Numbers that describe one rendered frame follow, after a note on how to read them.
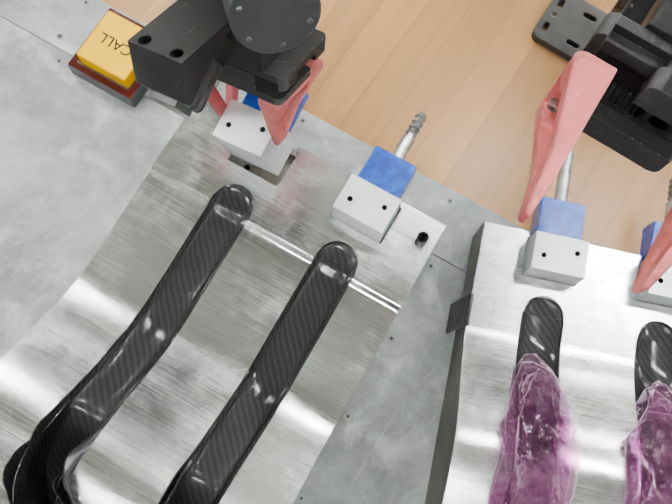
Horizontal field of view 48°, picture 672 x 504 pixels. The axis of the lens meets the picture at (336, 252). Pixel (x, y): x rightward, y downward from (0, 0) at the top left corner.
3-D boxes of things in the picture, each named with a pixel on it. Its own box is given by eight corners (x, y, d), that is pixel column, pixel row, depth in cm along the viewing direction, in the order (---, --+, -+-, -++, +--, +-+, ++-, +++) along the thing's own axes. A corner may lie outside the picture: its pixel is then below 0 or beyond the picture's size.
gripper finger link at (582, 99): (643, 258, 32) (738, 91, 34) (499, 171, 33) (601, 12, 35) (588, 288, 39) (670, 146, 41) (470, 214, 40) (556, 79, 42)
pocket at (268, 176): (256, 136, 73) (253, 120, 70) (302, 161, 73) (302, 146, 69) (231, 173, 72) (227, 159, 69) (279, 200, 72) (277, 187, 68)
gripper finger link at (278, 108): (281, 175, 62) (279, 86, 55) (210, 143, 64) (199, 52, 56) (322, 127, 66) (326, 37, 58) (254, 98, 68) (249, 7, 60)
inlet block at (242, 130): (297, 32, 70) (282, 2, 65) (344, 51, 69) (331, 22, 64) (232, 155, 69) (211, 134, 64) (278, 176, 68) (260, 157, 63)
